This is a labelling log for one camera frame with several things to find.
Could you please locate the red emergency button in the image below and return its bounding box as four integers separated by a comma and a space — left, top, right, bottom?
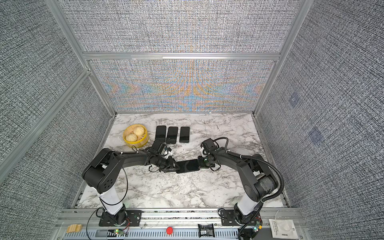
166, 227, 173, 235

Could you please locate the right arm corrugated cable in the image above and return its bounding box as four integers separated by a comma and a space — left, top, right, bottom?
212, 136, 285, 229

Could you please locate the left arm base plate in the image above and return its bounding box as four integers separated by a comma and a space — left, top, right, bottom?
99, 210, 143, 227

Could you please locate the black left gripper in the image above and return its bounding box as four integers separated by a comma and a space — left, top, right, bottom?
155, 155, 182, 173

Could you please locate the aluminium front rail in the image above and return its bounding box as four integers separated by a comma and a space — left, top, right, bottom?
50, 207, 313, 240

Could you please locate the left steamed bun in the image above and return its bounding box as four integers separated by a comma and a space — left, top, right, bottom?
125, 134, 138, 142

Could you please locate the wooden clips stack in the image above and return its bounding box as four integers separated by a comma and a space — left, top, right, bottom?
66, 224, 83, 234

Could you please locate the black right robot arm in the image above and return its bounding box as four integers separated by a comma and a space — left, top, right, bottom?
200, 137, 284, 225

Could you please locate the steamed bun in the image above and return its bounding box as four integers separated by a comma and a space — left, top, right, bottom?
125, 134, 138, 142
133, 126, 146, 137

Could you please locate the black phone case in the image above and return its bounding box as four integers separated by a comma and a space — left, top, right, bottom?
155, 126, 167, 143
176, 159, 200, 174
166, 127, 179, 144

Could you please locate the right steamed bun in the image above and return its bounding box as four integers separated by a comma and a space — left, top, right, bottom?
133, 126, 146, 137

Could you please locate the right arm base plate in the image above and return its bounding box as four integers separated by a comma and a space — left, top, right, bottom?
218, 208, 263, 226

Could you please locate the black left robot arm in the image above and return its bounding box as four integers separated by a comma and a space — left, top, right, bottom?
82, 148, 180, 216

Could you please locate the light blue phone case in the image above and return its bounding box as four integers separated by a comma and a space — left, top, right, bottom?
179, 127, 190, 143

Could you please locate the small black electronics box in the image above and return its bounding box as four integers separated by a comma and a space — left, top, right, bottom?
198, 224, 216, 238

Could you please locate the yellow bamboo steamer basket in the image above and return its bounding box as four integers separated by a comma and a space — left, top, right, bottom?
123, 124, 149, 148

